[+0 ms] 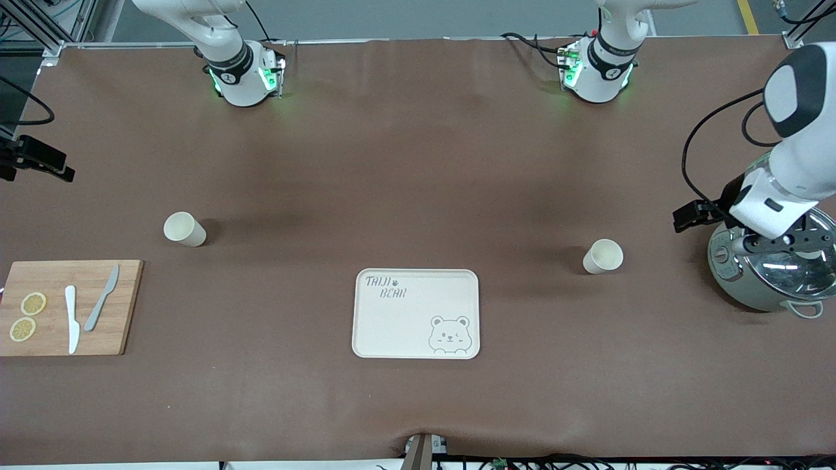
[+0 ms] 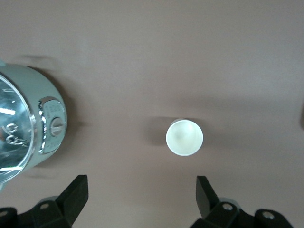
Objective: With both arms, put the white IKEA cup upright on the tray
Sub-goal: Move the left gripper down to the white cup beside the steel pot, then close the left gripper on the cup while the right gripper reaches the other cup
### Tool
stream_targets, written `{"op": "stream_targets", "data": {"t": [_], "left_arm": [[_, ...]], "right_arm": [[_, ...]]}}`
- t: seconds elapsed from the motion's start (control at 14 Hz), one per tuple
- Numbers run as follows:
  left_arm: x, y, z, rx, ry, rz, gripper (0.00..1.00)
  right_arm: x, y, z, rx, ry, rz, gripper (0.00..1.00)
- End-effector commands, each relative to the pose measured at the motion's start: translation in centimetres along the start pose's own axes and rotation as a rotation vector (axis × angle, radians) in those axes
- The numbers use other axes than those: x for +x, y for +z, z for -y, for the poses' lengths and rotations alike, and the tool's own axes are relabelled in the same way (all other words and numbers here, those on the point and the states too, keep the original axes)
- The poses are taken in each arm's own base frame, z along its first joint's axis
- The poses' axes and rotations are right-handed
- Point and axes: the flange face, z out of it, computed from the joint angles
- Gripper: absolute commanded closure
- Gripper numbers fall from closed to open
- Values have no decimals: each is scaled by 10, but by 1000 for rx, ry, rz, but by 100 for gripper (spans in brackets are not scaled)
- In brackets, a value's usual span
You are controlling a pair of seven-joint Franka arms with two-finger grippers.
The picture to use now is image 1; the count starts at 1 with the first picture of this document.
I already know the grey table edge mount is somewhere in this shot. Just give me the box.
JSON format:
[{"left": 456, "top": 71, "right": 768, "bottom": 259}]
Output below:
[{"left": 404, "top": 432, "right": 450, "bottom": 470}]

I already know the glass pot lid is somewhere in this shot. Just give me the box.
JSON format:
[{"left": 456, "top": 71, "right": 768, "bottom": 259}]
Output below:
[{"left": 730, "top": 208, "right": 836, "bottom": 296}]

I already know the brown table mat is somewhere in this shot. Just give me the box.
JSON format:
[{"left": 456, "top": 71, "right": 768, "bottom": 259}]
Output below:
[{"left": 0, "top": 36, "right": 836, "bottom": 465}]

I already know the pale green electric pot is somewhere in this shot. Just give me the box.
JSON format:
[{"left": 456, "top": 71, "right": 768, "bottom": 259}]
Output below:
[{"left": 707, "top": 206, "right": 836, "bottom": 320}]

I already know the black base cable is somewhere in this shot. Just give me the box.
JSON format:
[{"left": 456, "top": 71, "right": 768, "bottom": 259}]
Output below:
[
  {"left": 243, "top": 0, "right": 288, "bottom": 59},
  {"left": 501, "top": 31, "right": 568, "bottom": 70}
]

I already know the wooden cutting board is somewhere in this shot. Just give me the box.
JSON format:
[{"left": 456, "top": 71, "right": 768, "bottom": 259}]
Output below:
[{"left": 0, "top": 260, "right": 144, "bottom": 357}]

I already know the aluminium frame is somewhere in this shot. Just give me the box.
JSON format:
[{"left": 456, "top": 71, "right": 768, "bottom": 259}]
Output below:
[
  {"left": 771, "top": 0, "right": 836, "bottom": 50},
  {"left": 0, "top": 0, "right": 100, "bottom": 67}
]

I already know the white bear print tray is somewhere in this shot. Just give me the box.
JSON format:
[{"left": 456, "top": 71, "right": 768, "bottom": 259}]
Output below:
[{"left": 352, "top": 268, "right": 481, "bottom": 360}]

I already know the grey plastic knife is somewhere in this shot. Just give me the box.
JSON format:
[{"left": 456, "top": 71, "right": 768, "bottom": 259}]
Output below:
[{"left": 84, "top": 264, "right": 121, "bottom": 332}]

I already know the white plastic cup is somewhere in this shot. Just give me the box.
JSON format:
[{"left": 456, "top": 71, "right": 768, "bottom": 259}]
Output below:
[
  {"left": 163, "top": 211, "right": 207, "bottom": 247},
  {"left": 583, "top": 239, "right": 624, "bottom": 275}
]

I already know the white plastic knife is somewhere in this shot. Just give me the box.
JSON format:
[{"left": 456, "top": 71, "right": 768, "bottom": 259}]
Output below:
[{"left": 65, "top": 285, "right": 80, "bottom": 354}]

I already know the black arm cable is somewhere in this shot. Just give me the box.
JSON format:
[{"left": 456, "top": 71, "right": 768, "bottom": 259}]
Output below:
[{"left": 741, "top": 101, "right": 782, "bottom": 148}]

